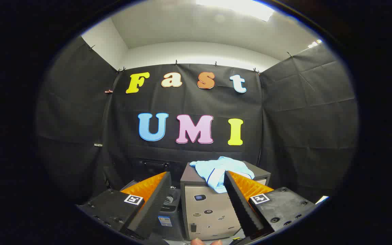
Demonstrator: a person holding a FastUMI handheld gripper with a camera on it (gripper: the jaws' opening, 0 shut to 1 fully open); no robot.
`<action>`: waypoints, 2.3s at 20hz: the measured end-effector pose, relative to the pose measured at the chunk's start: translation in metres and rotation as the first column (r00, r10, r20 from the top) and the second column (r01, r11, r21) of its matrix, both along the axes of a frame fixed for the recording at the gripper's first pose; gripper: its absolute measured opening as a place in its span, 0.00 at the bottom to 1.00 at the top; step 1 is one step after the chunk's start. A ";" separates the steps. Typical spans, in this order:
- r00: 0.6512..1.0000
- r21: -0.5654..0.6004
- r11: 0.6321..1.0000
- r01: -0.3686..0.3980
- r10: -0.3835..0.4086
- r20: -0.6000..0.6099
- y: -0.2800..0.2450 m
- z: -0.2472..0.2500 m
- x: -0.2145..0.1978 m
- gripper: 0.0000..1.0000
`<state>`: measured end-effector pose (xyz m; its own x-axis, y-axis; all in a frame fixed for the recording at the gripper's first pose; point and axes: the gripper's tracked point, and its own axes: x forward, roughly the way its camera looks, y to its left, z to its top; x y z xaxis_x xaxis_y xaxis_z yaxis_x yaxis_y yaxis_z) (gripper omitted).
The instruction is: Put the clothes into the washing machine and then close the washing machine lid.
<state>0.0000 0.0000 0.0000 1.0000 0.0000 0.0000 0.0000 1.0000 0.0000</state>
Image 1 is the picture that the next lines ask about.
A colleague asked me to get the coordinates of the black backdrop cloth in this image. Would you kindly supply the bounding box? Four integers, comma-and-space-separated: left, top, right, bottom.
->
36, 36, 358, 205

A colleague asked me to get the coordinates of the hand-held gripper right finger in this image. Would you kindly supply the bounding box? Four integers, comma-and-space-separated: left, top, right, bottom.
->
223, 171, 316, 241

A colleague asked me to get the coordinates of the light blue button shirt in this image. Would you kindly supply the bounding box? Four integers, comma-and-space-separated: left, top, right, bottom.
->
190, 156, 255, 194

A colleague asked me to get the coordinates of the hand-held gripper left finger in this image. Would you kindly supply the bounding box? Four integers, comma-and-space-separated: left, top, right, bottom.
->
77, 171, 172, 240

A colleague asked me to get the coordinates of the grey beige cabinet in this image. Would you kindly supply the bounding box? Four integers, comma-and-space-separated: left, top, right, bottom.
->
180, 161, 271, 241

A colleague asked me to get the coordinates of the black washing machine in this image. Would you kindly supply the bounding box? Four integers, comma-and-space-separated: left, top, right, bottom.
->
119, 157, 184, 240

